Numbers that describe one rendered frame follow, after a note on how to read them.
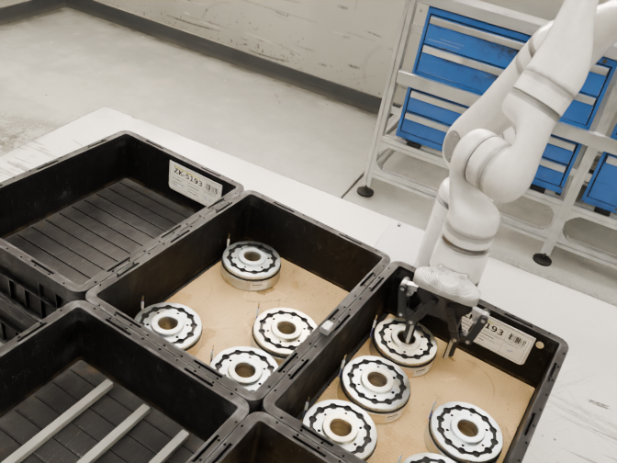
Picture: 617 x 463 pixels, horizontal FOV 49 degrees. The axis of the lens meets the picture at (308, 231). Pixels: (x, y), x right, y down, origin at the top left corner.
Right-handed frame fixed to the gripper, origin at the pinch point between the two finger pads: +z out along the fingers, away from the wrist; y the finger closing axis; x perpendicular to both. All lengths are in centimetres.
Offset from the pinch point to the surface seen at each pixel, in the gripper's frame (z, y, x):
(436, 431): 2.0, -5.7, 14.7
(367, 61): 58, 96, -268
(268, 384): -4.9, 15.6, 25.6
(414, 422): 5.1, -2.4, 11.9
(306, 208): 17, 40, -48
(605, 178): 42, -33, -179
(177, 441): 4.1, 23.9, 32.7
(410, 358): 1.8, 1.6, 3.4
